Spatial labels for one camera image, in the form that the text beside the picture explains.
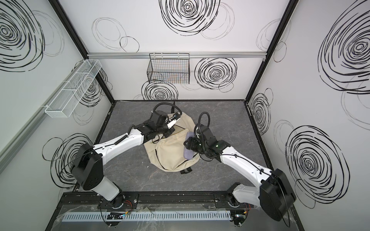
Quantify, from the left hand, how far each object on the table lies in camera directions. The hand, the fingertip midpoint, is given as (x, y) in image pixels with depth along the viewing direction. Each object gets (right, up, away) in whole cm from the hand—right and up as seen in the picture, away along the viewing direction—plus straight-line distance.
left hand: (172, 124), depth 86 cm
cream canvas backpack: (-2, -18, +1) cm, 19 cm away
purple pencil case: (+10, -15, -10) cm, 21 cm away
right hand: (+9, -12, -7) cm, 16 cm away
